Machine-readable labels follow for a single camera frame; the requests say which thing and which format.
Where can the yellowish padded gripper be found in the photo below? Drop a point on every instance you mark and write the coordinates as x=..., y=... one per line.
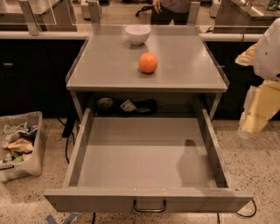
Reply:
x=269, y=55

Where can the grey top drawer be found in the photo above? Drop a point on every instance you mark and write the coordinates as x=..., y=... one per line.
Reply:
x=147, y=165

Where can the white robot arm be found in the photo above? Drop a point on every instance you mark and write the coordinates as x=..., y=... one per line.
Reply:
x=271, y=38

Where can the dark items behind drawer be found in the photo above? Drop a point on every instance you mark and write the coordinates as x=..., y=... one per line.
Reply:
x=109, y=106

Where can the orange fruit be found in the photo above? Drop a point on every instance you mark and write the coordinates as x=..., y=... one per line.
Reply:
x=148, y=62

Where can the person in background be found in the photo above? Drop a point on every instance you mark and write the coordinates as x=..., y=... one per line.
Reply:
x=166, y=11

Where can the black office chair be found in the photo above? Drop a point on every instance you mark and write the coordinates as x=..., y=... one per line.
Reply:
x=144, y=8

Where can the white ceramic bowl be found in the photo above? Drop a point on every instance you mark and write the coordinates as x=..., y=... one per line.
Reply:
x=137, y=34

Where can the grey metal cabinet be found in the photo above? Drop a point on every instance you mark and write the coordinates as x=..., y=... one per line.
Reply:
x=186, y=81

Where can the clear plastic trash bin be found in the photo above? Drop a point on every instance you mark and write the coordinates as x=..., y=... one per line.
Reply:
x=22, y=145

